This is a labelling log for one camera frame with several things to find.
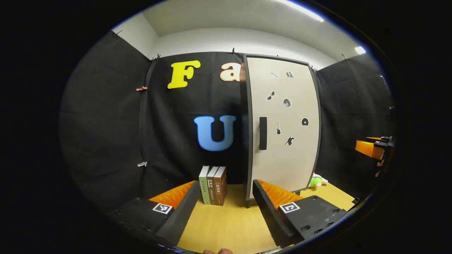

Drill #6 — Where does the dark grey cabinet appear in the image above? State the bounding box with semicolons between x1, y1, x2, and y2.
240;54;322;208

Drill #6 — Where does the dark brown book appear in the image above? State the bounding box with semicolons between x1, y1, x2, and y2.
213;167;227;206

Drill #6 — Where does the green book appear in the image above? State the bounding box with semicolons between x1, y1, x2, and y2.
199;166;211;205

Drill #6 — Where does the black backdrop cloth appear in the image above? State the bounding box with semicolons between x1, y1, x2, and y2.
58;30;396;212

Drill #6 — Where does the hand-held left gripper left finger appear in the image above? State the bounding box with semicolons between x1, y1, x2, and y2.
106;181;202;247

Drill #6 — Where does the tan book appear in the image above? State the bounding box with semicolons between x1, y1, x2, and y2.
207;166;219;205

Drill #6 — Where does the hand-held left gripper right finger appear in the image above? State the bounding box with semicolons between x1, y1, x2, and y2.
252;179;348;247

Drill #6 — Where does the black door handle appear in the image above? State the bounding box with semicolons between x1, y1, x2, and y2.
259;117;268;151

